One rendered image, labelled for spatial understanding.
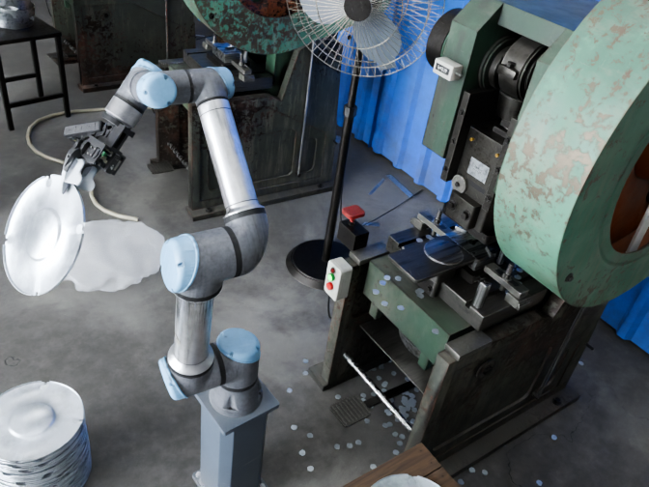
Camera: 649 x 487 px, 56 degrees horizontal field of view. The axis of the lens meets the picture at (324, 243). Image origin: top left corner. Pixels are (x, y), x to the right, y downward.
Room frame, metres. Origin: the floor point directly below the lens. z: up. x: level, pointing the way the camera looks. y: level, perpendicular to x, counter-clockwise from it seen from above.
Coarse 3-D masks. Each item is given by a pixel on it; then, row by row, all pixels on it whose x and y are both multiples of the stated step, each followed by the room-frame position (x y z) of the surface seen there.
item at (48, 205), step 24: (24, 192) 1.22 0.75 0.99; (48, 192) 1.19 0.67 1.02; (72, 192) 1.15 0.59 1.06; (24, 216) 1.17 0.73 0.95; (48, 216) 1.13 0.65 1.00; (72, 216) 1.11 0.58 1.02; (24, 240) 1.12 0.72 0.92; (48, 240) 1.09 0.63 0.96; (72, 240) 1.07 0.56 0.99; (24, 264) 1.08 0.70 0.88; (48, 264) 1.05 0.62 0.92; (72, 264) 1.02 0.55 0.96; (24, 288) 1.03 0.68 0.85; (48, 288) 1.01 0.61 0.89
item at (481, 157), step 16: (480, 128) 1.63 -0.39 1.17; (496, 128) 1.61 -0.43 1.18; (480, 144) 1.59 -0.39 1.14; (496, 144) 1.55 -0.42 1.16; (464, 160) 1.62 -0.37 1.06; (480, 160) 1.57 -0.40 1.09; (496, 160) 1.53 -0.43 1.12; (464, 176) 1.60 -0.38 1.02; (480, 176) 1.56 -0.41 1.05; (464, 192) 1.59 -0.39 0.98; (480, 192) 1.55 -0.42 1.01; (448, 208) 1.57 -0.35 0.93; (464, 208) 1.54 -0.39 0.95; (480, 208) 1.53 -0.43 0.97; (464, 224) 1.53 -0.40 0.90; (480, 224) 1.52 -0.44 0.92
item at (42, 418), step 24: (24, 384) 1.20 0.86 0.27; (48, 384) 1.22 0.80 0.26; (0, 408) 1.11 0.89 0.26; (24, 408) 1.12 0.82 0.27; (48, 408) 1.13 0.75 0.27; (72, 408) 1.15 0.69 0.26; (0, 432) 1.03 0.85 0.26; (24, 432) 1.04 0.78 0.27; (48, 432) 1.05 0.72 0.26; (72, 432) 1.06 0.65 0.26; (0, 456) 0.95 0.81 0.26; (24, 456) 0.96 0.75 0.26
